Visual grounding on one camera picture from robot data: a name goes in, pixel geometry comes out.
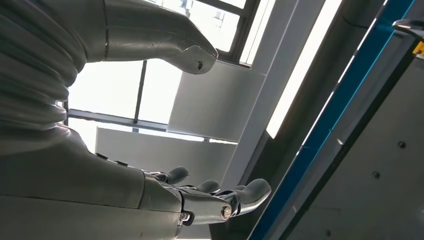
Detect grey board panel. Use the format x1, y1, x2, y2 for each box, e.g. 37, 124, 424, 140
95, 127, 237, 187
167, 60, 267, 143

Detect dark-framed window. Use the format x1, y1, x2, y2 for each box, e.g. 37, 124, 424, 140
62, 0, 276, 144

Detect long white ceiling light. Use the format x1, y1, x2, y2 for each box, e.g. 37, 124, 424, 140
265, 0, 343, 139

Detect shiny chrome metal piece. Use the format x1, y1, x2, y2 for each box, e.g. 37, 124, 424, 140
392, 18, 424, 41

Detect green belt conveyor with frame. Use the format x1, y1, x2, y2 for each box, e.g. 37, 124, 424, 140
247, 0, 424, 240

